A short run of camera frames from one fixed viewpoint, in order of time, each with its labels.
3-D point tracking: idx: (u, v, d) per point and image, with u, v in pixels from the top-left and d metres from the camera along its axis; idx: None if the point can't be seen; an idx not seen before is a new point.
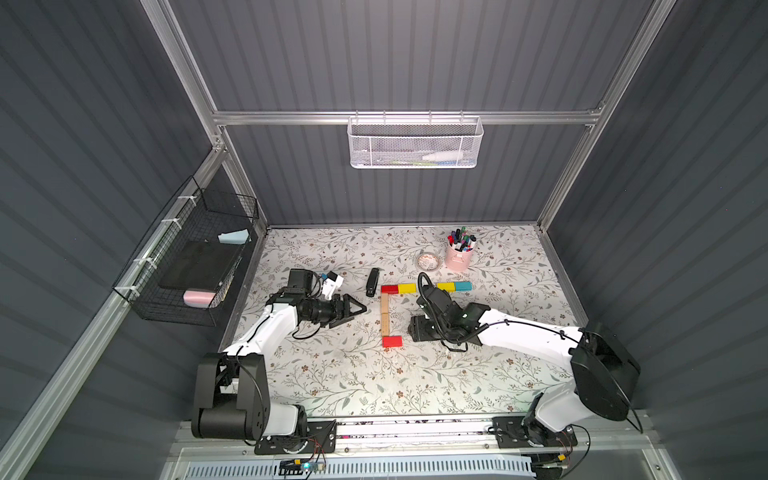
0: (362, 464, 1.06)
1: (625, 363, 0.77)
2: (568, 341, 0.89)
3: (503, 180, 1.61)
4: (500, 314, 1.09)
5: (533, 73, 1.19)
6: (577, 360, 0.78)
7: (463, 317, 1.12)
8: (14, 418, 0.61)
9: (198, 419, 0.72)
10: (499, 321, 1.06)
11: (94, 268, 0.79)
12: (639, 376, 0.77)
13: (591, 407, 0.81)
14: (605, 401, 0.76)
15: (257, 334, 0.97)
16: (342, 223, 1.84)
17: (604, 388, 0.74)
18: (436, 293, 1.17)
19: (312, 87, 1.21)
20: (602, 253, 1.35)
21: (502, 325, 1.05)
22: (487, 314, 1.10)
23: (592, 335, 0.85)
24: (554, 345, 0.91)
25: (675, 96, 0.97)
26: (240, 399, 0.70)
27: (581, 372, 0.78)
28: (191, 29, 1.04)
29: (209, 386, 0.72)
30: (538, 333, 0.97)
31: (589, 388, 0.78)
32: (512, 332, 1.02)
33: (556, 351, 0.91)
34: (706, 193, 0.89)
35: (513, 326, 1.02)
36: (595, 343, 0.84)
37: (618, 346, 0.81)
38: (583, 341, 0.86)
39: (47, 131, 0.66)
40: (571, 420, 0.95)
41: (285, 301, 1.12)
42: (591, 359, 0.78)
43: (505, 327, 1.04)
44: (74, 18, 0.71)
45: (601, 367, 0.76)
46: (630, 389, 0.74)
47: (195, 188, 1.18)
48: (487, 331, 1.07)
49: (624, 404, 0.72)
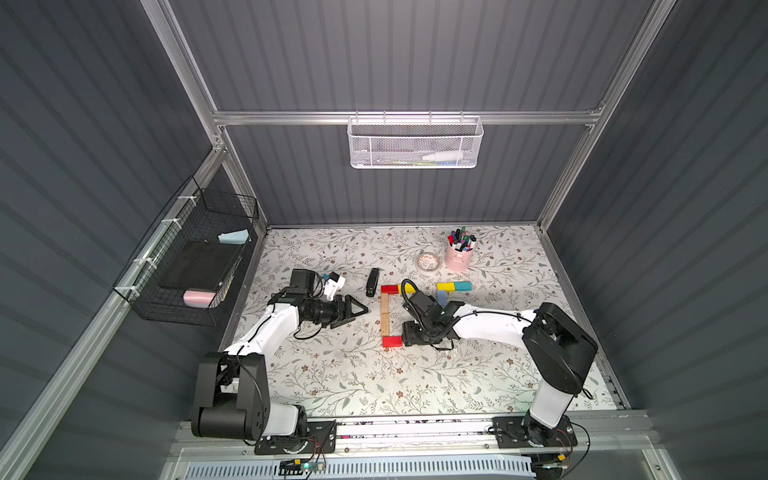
0: (362, 464, 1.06)
1: (580, 340, 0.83)
2: (525, 321, 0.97)
3: (503, 180, 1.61)
4: (468, 307, 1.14)
5: (533, 72, 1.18)
6: (527, 337, 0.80)
7: (442, 314, 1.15)
8: (14, 418, 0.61)
9: (199, 418, 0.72)
10: (469, 312, 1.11)
11: (94, 268, 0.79)
12: (593, 351, 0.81)
13: (550, 382, 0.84)
14: (560, 374, 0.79)
15: (258, 334, 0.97)
16: (342, 223, 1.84)
17: (555, 363, 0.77)
18: (418, 294, 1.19)
19: (312, 86, 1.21)
20: (602, 253, 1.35)
21: (472, 315, 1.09)
22: (460, 309, 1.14)
23: (548, 315, 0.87)
24: (514, 328, 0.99)
25: (676, 96, 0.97)
26: (239, 398, 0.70)
27: (533, 348, 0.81)
28: (191, 30, 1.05)
29: (209, 384, 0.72)
30: (500, 317, 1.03)
31: (543, 363, 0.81)
32: (479, 321, 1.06)
33: (515, 332, 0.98)
34: (707, 192, 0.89)
35: (480, 315, 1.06)
36: (551, 323, 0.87)
37: (574, 325, 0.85)
38: (540, 322, 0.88)
39: (47, 130, 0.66)
40: (558, 414, 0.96)
41: (286, 302, 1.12)
42: (541, 335, 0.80)
43: (474, 316, 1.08)
44: (74, 18, 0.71)
45: (549, 343, 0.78)
46: (583, 364, 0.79)
47: (195, 188, 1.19)
48: (461, 325, 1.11)
49: (573, 376, 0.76)
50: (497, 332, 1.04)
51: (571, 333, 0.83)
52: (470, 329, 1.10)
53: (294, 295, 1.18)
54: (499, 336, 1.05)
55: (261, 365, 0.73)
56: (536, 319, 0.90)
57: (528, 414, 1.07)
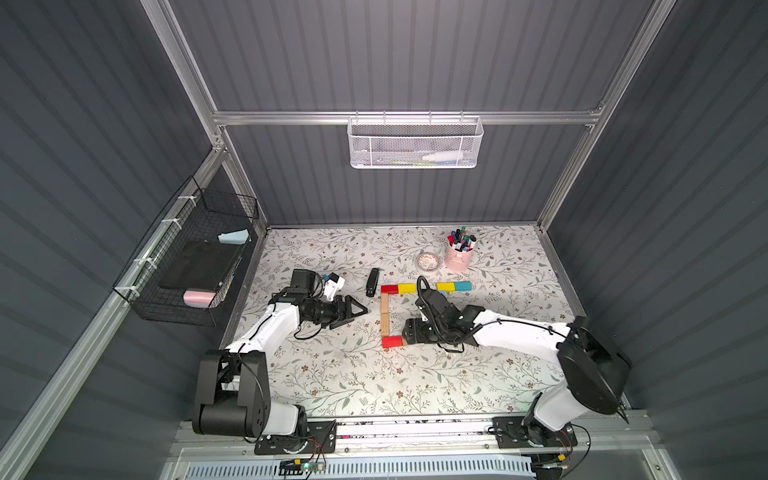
0: (361, 464, 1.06)
1: (615, 358, 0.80)
2: (556, 336, 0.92)
3: (503, 180, 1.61)
4: (492, 313, 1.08)
5: (534, 71, 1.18)
6: (563, 353, 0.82)
7: (460, 319, 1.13)
8: (14, 417, 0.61)
9: (200, 415, 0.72)
10: (492, 320, 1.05)
11: (95, 268, 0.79)
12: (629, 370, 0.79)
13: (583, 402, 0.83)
14: (596, 394, 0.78)
15: (260, 332, 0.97)
16: (342, 223, 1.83)
17: (593, 381, 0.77)
18: (434, 295, 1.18)
19: (312, 87, 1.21)
20: (603, 252, 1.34)
21: (495, 324, 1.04)
22: (481, 316, 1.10)
23: (581, 331, 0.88)
24: (545, 341, 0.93)
25: (675, 96, 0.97)
26: (240, 395, 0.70)
27: (569, 364, 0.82)
28: (191, 29, 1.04)
29: (210, 381, 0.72)
30: (528, 330, 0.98)
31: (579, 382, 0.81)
32: (504, 331, 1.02)
33: (546, 347, 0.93)
34: (707, 192, 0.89)
35: (505, 324, 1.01)
36: (583, 338, 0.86)
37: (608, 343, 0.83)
38: (571, 336, 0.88)
39: (48, 131, 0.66)
40: (570, 418, 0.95)
41: (287, 301, 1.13)
42: (577, 352, 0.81)
43: (498, 326, 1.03)
44: (75, 18, 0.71)
45: (585, 359, 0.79)
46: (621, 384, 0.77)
47: (195, 188, 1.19)
48: (484, 331, 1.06)
49: (612, 396, 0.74)
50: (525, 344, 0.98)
51: (605, 350, 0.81)
52: (492, 336, 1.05)
53: (295, 295, 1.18)
54: (525, 347, 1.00)
55: (261, 361, 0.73)
56: (565, 334, 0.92)
57: (536, 403, 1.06)
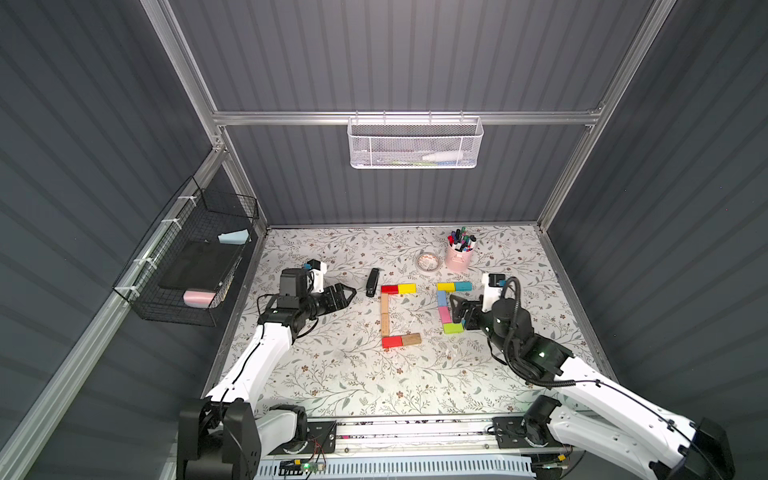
0: (361, 464, 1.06)
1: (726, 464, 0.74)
2: (678, 434, 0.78)
3: (503, 180, 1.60)
4: (589, 370, 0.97)
5: (534, 71, 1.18)
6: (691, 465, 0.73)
7: (541, 357, 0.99)
8: (13, 418, 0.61)
9: (184, 468, 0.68)
10: (590, 378, 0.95)
11: (94, 268, 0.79)
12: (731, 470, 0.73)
13: None
14: None
15: (244, 372, 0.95)
16: (342, 223, 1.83)
17: None
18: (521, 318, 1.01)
19: (312, 87, 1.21)
20: (603, 252, 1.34)
21: (591, 383, 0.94)
22: (570, 364, 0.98)
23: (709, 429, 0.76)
24: (661, 432, 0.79)
25: (676, 96, 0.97)
26: (225, 446, 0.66)
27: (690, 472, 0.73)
28: (191, 29, 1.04)
29: (188, 435, 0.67)
30: (639, 412, 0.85)
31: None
32: (601, 396, 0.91)
33: (659, 439, 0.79)
34: (707, 193, 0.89)
35: (606, 388, 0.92)
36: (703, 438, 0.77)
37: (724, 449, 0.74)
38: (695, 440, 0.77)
39: (48, 131, 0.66)
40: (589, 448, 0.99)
41: (277, 321, 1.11)
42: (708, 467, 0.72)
43: (595, 386, 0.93)
44: (74, 17, 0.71)
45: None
46: None
47: (195, 188, 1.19)
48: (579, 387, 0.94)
49: None
50: (628, 421, 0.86)
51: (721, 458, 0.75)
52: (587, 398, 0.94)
53: (288, 310, 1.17)
54: (621, 422, 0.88)
55: (242, 410, 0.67)
56: (690, 437, 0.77)
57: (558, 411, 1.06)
